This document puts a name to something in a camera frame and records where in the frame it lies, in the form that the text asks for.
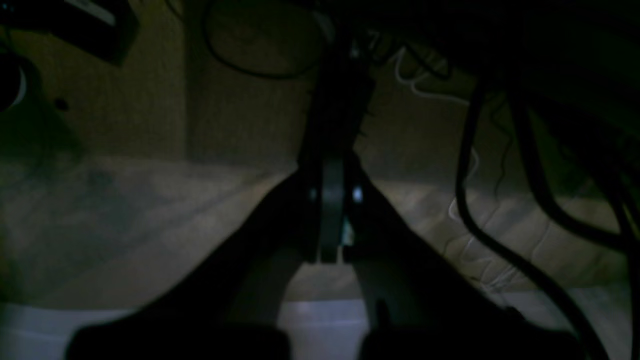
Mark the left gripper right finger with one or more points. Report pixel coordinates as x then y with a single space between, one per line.
418 305

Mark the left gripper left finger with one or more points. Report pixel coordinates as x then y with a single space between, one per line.
228 307

